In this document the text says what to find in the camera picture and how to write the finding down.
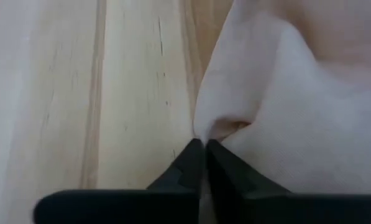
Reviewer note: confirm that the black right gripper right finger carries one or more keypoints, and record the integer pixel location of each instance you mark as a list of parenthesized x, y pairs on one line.
[(281, 210)]

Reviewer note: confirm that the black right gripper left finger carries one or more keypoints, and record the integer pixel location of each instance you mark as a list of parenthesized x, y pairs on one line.
[(126, 207)]

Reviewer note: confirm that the pale pink towel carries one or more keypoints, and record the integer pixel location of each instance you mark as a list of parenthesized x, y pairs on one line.
[(297, 124)]

